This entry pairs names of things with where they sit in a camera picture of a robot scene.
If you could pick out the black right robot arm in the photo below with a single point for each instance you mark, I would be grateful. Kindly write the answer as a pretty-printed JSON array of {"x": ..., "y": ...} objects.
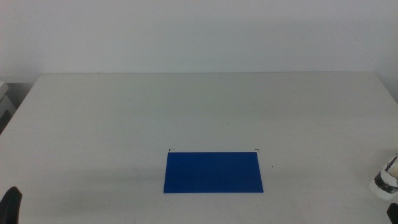
[{"x": 393, "y": 214}]

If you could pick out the blue rectangular mat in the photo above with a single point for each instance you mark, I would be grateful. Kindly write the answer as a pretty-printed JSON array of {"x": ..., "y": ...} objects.
[{"x": 213, "y": 172}]

